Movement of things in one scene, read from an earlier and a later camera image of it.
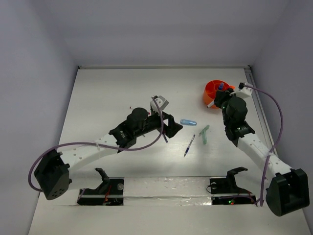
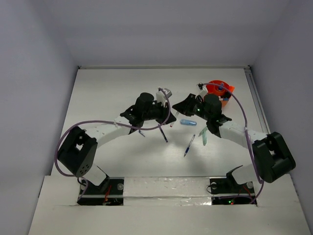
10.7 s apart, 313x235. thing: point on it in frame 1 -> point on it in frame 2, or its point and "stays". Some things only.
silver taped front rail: (167, 191) stays
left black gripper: (172, 127) -> (164, 111)
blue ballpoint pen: (191, 141) stays
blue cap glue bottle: (221, 86) stays
